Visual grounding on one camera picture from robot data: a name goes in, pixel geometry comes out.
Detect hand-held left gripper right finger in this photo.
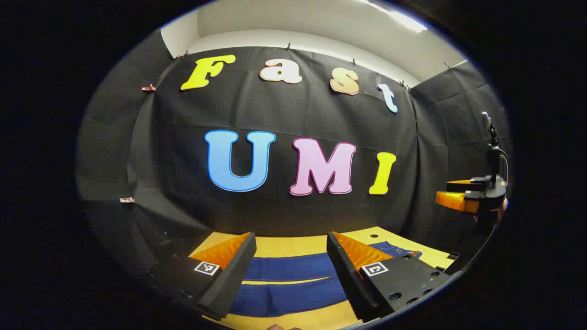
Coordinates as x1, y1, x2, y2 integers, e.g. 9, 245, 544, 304
327, 231, 454, 324

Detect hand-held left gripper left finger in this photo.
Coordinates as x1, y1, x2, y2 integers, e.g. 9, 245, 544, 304
146, 232, 257, 321

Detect blue jeans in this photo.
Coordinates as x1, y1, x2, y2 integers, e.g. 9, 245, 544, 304
228, 241, 423, 318

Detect black backdrop cloth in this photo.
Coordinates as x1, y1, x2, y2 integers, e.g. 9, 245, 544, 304
76, 28, 512, 275

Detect ceiling light strip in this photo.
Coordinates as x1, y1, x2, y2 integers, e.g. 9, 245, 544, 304
358, 0, 429, 33

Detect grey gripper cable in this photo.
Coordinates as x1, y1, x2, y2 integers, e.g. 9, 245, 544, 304
499, 148, 510, 184

